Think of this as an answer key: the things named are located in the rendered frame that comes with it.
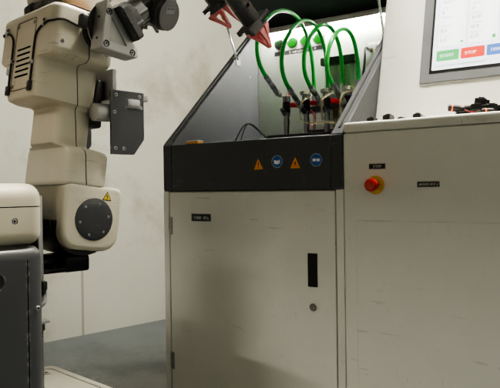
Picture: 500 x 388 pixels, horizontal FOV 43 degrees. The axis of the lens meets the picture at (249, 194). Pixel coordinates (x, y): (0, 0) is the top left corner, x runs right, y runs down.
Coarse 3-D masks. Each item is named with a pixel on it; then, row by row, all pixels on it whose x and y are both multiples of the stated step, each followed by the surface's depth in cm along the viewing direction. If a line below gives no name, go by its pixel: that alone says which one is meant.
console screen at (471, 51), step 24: (432, 0) 199; (456, 0) 195; (480, 0) 190; (432, 24) 198; (456, 24) 193; (480, 24) 189; (432, 48) 196; (456, 48) 191; (480, 48) 187; (432, 72) 194; (456, 72) 190; (480, 72) 185
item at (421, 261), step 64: (384, 64) 204; (448, 128) 166; (384, 192) 176; (448, 192) 166; (384, 256) 176; (448, 256) 166; (384, 320) 177; (448, 320) 166; (384, 384) 177; (448, 384) 167
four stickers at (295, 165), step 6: (276, 156) 196; (282, 156) 195; (294, 156) 193; (300, 156) 191; (312, 156) 189; (318, 156) 188; (258, 162) 200; (276, 162) 196; (282, 162) 195; (294, 162) 193; (300, 162) 191; (312, 162) 189; (318, 162) 188; (258, 168) 200; (294, 168) 193; (300, 168) 191
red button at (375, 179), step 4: (372, 176) 178; (376, 176) 177; (368, 180) 175; (372, 180) 174; (376, 180) 177; (380, 180) 177; (364, 184) 176; (368, 184) 175; (372, 184) 174; (376, 184) 174; (380, 184) 177; (368, 188) 175; (372, 188) 174; (376, 188) 174; (380, 188) 177; (372, 192) 178; (376, 192) 177; (380, 192) 177
